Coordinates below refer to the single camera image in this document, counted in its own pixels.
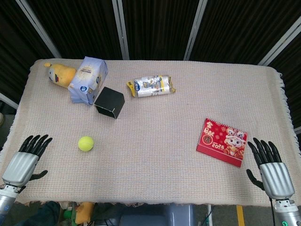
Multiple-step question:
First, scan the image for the clear pack of bag rolls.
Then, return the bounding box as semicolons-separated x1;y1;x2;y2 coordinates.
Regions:
127;74;177;98

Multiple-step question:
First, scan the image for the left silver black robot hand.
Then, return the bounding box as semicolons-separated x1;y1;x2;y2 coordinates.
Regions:
1;134;53;189

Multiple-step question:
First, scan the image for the blue white snack bag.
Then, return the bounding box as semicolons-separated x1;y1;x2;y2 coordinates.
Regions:
67;56;108;106

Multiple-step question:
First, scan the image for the red 2026 desk calendar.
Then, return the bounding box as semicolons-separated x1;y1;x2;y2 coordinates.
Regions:
196;118;248;168

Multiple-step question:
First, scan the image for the beige woven tablecloth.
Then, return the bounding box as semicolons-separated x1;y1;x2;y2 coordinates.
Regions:
0;58;296;206

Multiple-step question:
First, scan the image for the dark teal cloth bundle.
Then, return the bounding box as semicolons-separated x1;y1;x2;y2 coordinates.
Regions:
22;201;62;226

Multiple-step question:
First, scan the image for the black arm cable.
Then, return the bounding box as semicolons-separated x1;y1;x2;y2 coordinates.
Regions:
269;197;277;226

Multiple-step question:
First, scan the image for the yellow soft object under table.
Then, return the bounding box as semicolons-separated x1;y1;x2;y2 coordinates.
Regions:
74;202;95;224

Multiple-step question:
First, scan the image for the white table leg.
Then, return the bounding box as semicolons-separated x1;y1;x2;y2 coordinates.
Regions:
206;204;214;226

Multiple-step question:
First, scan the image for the yellow tennis ball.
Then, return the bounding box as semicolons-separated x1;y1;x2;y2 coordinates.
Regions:
78;136;95;152

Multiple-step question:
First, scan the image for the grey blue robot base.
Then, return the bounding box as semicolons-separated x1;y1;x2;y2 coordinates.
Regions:
119;203;196;226

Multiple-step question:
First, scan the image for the white partition frame post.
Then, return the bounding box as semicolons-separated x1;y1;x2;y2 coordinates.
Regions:
0;92;19;110
15;0;62;58
183;0;208;61
111;0;130;60
258;22;301;66

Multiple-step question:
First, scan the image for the dark partition panel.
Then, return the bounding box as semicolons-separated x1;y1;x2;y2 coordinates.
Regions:
0;0;55;151
190;0;301;65
268;50;301;132
121;0;200;61
25;0;123;61

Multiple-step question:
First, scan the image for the yellow plush toy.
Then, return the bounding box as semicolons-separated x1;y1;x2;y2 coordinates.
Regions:
43;62;77;89

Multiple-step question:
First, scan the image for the black open cardboard box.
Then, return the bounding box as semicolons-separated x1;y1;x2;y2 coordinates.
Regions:
94;86;125;120

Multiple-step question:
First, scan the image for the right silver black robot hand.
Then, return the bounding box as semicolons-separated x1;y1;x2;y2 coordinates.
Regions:
246;137;295;200

